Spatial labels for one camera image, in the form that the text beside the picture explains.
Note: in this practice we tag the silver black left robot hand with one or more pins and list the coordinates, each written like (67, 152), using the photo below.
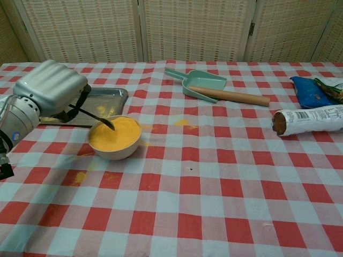
(51, 85)

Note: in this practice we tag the dark metal spoon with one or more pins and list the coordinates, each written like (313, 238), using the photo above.
(107, 123)

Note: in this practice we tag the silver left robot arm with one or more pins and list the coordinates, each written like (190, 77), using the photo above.
(18, 120)

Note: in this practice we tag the beige round bowl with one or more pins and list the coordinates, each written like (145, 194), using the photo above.
(115, 152)

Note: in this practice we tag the rectangular metal tray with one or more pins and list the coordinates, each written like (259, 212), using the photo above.
(107, 99)

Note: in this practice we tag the woven folding screen panel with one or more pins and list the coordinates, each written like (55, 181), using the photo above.
(335, 40)
(284, 32)
(10, 40)
(80, 32)
(195, 32)

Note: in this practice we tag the mint green plastic scoop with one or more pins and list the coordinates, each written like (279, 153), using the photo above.
(203, 80)

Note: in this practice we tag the red white checkered tablecloth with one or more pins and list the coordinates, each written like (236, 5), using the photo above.
(187, 200)

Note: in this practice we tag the wooden rolling pin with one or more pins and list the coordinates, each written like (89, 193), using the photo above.
(235, 96)

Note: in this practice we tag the metal screen hinge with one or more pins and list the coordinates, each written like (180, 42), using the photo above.
(251, 29)

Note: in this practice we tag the blue snack bag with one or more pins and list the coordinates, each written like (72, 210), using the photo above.
(308, 93)

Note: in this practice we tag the white rolled food package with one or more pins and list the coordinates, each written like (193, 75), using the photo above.
(308, 120)

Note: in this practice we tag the green white snack bag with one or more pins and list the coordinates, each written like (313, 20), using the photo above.
(333, 91)

